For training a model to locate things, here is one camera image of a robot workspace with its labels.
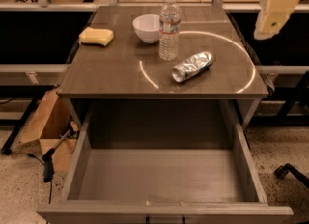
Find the white bowl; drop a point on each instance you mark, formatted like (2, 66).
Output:
(146, 27)

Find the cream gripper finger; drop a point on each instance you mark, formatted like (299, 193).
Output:
(272, 17)

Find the crushed silver redbull can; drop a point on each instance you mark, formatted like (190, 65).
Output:
(192, 66)

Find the black handled tool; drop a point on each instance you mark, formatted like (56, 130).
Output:
(47, 158)

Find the cardboard box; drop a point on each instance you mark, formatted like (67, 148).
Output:
(48, 124)

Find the grey open top drawer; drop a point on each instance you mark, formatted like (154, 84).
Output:
(162, 162)

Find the clear plastic water bottle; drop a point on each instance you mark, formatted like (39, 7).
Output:
(169, 26)

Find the black table leg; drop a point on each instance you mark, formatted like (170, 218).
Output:
(17, 124)

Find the yellow sponge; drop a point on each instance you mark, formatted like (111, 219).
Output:
(96, 36)

